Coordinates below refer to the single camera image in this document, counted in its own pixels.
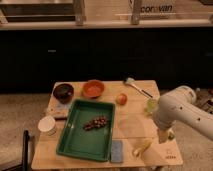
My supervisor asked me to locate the yellow banana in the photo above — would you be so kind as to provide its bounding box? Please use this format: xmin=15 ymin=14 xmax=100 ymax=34
xmin=132 ymin=138 xmax=153 ymax=157

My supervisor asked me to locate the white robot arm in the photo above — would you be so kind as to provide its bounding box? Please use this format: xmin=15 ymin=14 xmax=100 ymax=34
xmin=153 ymin=86 xmax=213 ymax=141

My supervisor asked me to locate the red bowl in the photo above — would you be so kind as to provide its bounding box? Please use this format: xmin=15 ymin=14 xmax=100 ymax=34
xmin=82 ymin=80 xmax=105 ymax=98

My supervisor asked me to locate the dark brown bowl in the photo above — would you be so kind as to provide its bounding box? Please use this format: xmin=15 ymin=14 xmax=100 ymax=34
xmin=53 ymin=83 xmax=74 ymax=104

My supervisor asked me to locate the green cucumber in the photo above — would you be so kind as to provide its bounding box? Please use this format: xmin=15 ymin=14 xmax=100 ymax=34
xmin=168 ymin=131 xmax=175 ymax=140

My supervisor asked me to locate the green cup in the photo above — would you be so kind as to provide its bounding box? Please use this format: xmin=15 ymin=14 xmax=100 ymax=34
xmin=146 ymin=99 xmax=158 ymax=114

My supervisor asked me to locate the grey sponge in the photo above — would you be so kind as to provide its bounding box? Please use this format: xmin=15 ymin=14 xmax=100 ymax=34
xmin=110 ymin=140 xmax=123 ymax=163

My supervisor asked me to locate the red apple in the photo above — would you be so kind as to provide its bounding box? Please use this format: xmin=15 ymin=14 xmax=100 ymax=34
xmin=116 ymin=93 xmax=128 ymax=105

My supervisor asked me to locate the bunch of dark grapes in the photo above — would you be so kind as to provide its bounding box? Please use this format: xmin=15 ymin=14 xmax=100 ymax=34
xmin=83 ymin=116 xmax=108 ymax=131

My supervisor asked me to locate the green plastic tray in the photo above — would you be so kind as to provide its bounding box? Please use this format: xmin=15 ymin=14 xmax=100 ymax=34
xmin=56 ymin=99 xmax=115 ymax=162

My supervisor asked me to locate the white cylindrical container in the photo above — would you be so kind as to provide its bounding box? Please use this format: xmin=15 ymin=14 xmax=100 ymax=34
xmin=38 ymin=116 xmax=57 ymax=135

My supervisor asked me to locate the cardboard box with lettering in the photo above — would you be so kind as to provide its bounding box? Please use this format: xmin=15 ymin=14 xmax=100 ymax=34
xmin=128 ymin=0 xmax=177 ymax=20

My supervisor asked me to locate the black chair back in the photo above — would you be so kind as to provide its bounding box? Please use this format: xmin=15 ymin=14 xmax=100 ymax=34
xmin=3 ymin=130 xmax=30 ymax=171

